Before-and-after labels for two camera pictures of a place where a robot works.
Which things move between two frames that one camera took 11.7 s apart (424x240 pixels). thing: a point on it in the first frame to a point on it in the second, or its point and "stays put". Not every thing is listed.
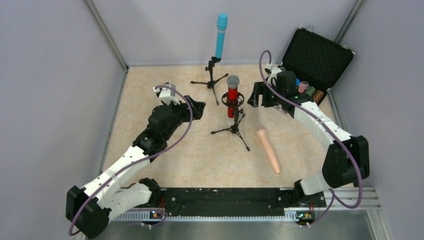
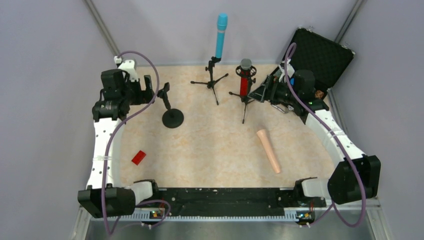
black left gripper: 192,108 to 145,88
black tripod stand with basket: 236,104 to 245,99
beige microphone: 262,134 stays put
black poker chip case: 317,61 stays put
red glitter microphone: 232,82 to 245,66
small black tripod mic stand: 211,83 stays put
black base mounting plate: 227,201 stays put
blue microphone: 222,24 stays put
